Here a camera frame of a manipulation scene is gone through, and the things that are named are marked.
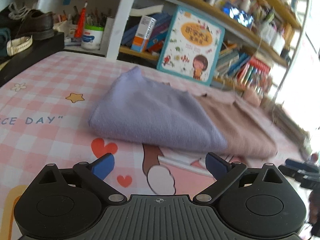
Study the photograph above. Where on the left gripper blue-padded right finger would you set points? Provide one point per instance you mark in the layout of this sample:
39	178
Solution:
226	174

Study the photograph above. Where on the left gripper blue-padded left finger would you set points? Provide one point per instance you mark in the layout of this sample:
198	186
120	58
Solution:
92	176

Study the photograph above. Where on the pink and purple sweater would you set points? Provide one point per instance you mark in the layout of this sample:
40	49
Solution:
141	110

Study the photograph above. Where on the pink plush pouch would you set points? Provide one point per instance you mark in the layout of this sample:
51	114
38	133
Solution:
252	97

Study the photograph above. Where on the pink checkered tablecloth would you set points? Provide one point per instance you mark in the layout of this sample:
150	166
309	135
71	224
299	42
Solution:
44	113

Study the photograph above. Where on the red thick books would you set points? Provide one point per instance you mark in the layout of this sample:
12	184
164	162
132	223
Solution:
253	74

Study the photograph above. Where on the row of leaning books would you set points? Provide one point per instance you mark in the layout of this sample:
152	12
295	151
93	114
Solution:
231	57

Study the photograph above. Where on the teal children's sound book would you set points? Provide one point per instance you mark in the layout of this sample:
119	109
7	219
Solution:
192	46

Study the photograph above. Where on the black box under shoe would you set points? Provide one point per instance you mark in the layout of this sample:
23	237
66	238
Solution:
38	51

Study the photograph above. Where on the wooden white bookshelf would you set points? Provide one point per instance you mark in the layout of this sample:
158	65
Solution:
121	8

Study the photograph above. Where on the white pen holder cup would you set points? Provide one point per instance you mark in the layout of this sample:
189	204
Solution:
92	37

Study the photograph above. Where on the red tassel ornament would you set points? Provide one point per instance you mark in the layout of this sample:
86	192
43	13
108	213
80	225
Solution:
81	22

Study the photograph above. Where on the white wristwatch band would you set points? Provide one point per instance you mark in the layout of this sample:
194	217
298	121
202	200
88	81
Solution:
18	45

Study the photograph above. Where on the usmile white orange box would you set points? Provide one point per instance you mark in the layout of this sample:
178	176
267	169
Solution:
143	33

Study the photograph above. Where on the blue books beside box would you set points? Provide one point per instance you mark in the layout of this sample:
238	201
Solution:
158	33

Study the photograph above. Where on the dark green folded cloth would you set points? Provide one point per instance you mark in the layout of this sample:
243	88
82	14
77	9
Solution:
5	37

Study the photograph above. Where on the brown leather shoe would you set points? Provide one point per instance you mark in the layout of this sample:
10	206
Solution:
27	22

